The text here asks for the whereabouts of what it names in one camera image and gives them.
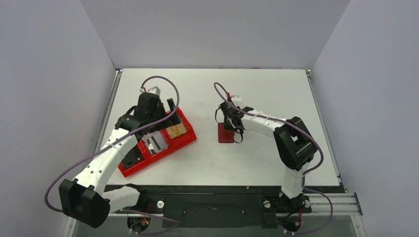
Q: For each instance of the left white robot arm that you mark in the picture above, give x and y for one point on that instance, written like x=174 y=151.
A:
x=84 y=198

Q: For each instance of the gold brown card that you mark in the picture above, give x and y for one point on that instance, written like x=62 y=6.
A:
x=176 y=130

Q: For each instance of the aluminium rail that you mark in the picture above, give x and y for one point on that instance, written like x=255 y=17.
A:
x=334 y=202

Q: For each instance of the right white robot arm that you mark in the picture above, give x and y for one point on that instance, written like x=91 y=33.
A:
x=292 y=139

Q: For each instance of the black card in tray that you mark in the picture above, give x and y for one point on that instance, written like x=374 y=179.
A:
x=133 y=157

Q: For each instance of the red plastic compartment tray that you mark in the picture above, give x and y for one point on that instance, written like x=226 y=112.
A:
x=174 y=145

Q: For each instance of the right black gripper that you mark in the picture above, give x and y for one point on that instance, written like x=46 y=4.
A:
x=229 y=117

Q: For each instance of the red leather card holder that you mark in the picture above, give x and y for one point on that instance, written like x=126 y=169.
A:
x=223 y=135

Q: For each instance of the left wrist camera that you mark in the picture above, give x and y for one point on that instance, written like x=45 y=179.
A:
x=154 y=90

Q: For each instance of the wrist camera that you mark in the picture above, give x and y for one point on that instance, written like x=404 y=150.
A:
x=154 y=90
x=236 y=98

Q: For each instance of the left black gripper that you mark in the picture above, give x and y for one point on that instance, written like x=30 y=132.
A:
x=174 y=120

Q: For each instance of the silver striped card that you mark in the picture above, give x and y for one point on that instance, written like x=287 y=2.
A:
x=155 y=142

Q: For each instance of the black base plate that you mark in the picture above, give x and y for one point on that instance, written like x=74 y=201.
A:
x=230 y=221

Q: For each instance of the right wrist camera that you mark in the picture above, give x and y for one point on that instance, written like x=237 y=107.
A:
x=236 y=98

